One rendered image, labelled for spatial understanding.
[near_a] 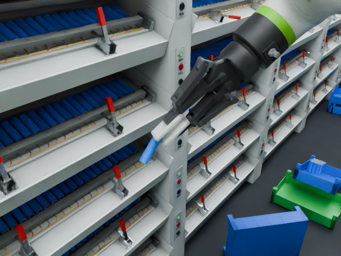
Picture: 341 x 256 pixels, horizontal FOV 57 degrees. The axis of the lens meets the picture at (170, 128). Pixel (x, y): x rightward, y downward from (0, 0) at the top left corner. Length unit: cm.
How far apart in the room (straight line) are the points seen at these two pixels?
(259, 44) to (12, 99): 43
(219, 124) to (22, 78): 81
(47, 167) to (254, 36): 47
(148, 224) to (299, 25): 75
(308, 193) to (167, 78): 117
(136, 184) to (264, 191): 96
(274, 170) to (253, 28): 139
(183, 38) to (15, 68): 43
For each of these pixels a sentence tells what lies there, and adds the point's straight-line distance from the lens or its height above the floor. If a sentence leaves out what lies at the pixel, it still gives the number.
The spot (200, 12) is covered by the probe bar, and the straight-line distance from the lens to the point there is 99.
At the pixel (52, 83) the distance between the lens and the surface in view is 62.
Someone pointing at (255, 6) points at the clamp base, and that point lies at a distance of 125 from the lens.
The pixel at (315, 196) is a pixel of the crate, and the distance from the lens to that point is 180.
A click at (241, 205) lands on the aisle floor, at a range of 164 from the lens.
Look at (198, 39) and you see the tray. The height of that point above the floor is 87.
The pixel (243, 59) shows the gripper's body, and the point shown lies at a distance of 59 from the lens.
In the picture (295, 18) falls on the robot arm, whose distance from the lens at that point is 61.
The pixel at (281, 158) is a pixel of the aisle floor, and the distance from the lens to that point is 203.
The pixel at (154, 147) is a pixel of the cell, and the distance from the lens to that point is 62.
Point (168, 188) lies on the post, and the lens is 104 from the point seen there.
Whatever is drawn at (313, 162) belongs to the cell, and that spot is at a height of 9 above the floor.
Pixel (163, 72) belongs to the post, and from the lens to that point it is 85.
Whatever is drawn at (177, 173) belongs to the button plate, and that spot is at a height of 46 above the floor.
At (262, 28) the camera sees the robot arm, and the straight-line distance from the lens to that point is 60.
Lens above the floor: 110
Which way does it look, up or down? 29 degrees down
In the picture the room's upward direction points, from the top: straight up
